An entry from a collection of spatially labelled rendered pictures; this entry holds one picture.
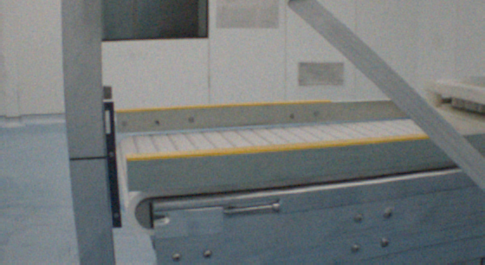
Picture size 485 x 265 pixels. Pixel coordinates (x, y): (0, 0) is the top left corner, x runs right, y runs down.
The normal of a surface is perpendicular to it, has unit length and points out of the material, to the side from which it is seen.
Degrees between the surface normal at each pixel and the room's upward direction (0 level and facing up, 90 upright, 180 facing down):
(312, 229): 90
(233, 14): 90
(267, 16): 90
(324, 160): 90
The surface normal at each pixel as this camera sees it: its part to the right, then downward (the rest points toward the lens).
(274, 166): 0.27, 0.19
